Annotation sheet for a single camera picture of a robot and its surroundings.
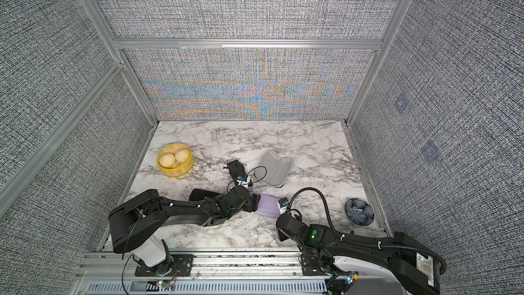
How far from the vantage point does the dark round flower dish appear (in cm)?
83

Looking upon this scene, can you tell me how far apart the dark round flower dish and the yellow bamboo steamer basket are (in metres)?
0.74

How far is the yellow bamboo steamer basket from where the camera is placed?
97 centimetres

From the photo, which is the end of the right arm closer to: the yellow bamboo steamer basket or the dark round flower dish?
the dark round flower dish
